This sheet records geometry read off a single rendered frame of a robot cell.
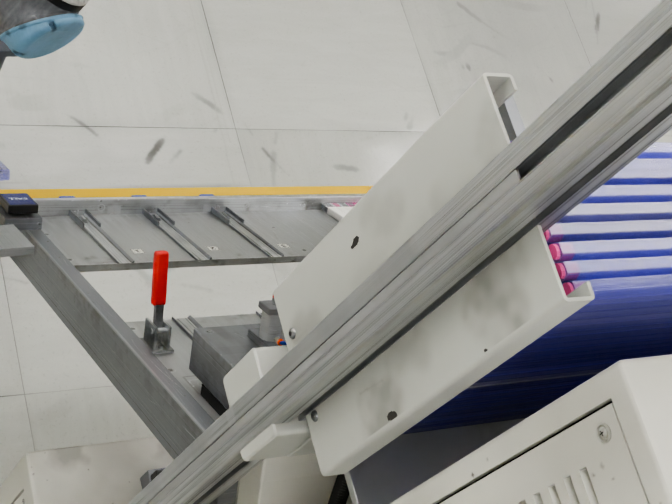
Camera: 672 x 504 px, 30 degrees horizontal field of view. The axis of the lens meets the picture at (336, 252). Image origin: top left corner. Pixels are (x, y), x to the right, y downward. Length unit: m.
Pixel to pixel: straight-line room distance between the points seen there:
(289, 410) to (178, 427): 0.31
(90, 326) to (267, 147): 1.52
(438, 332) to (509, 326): 0.07
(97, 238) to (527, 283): 1.03
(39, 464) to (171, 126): 1.28
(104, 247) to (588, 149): 1.09
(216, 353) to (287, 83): 1.87
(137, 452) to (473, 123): 1.09
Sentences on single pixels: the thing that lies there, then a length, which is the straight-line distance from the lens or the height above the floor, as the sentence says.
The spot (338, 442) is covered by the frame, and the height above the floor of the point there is 1.43.
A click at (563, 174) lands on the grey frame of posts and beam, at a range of 0.69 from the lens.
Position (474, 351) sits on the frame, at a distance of 0.80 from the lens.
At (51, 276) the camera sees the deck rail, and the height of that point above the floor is 0.85.
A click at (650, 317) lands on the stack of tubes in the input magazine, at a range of 0.92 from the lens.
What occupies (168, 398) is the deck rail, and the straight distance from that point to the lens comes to 1.28.
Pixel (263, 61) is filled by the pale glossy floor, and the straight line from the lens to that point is 3.09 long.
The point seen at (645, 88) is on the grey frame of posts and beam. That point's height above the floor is 1.84.
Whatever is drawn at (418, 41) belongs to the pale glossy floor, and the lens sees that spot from 3.38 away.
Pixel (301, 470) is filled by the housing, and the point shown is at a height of 1.23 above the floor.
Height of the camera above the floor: 2.22
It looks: 51 degrees down
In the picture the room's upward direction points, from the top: 44 degrees clockwise
